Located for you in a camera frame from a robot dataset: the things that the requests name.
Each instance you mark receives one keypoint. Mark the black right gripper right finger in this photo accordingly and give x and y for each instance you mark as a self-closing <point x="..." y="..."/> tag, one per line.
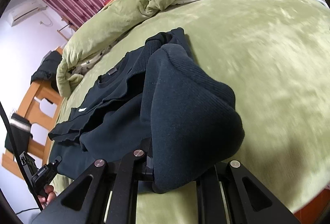
<point x="230" y="193"/>

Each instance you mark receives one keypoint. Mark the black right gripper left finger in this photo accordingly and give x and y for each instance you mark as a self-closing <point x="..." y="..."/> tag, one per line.
<point x="106" y="192"/>

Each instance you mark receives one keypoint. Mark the dark navy sweater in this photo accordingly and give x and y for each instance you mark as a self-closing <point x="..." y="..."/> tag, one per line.
<point x="156" y="92"/>

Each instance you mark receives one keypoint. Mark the dark clothing on footboard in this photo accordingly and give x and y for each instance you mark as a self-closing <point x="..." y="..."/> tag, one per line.
<point x="48" y="69"/>

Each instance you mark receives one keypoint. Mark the person's left hand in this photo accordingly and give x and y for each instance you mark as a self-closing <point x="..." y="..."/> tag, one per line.
<point x="45" y="201"/>

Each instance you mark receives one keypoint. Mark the striped dark garment on footboard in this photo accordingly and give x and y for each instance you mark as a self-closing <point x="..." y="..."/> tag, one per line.
<point x="21" y="132"/>

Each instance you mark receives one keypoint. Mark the green plush bed sheet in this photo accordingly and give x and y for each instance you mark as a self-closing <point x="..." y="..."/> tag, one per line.
<point x="274" y="54"/>

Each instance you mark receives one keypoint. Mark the wooden bed frame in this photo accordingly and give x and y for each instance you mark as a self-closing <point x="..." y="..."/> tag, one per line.
<point x="33" y="115"/>

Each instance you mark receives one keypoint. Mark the white wall air conditioner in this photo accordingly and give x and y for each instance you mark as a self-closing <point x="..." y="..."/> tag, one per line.
<point x="23" y="11"/>

